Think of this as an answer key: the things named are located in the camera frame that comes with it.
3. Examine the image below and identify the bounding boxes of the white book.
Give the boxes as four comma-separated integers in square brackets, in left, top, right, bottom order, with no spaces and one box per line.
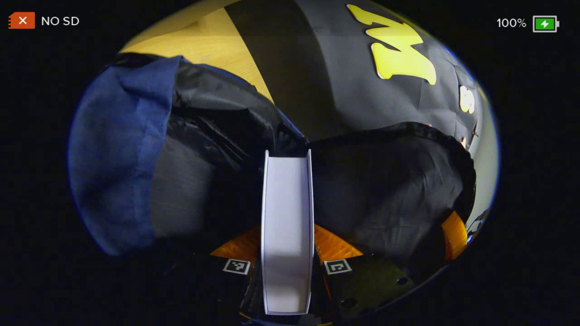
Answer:
[261,149,314,316]

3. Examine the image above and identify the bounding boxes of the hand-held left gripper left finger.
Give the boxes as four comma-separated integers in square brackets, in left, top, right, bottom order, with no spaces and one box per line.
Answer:
[172,226,263,318]

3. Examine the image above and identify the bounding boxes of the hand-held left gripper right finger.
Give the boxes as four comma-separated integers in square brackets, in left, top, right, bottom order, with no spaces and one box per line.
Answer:
[313,224,415,320]

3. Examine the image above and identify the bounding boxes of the blue schoolbag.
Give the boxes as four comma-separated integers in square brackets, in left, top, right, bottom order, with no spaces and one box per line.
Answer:
[68,53,477,272]

